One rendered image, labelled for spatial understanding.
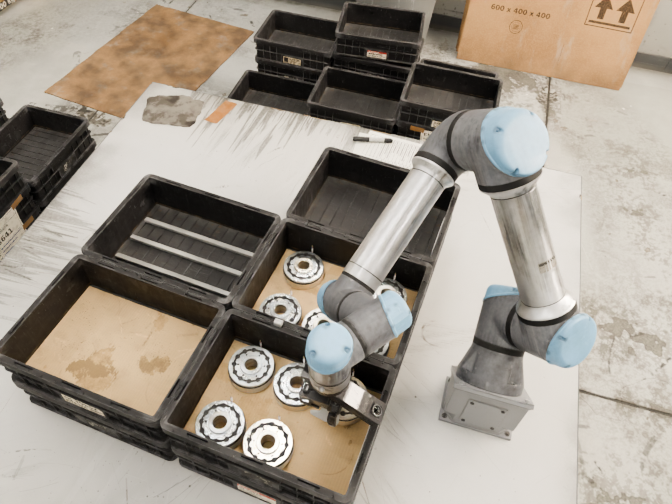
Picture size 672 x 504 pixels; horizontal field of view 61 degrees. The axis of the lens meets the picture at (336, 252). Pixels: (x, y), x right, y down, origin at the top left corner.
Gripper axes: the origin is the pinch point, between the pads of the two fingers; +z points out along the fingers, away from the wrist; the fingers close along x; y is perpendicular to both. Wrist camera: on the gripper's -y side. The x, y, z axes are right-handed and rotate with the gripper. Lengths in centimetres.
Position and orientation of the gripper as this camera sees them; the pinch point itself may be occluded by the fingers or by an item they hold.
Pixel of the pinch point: (340, 411)
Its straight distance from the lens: 125.4
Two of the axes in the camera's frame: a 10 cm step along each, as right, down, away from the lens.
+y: -9.4, -3.0, 1.9
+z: 0.0, 5.3, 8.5
